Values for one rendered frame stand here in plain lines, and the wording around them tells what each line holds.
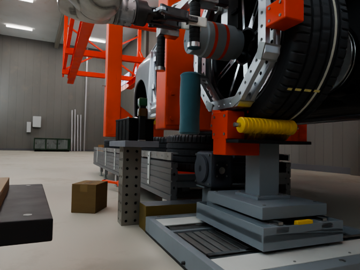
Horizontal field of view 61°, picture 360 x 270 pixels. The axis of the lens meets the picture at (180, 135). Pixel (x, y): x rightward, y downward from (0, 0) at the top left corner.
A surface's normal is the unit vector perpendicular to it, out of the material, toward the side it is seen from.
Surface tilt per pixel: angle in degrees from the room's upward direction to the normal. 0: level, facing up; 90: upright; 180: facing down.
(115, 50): 90
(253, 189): 90
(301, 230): 90
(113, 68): 90
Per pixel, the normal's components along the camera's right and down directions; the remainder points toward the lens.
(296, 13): 0.38, -0.03
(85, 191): -0.09, -0.04
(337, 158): -0.90, -0.04
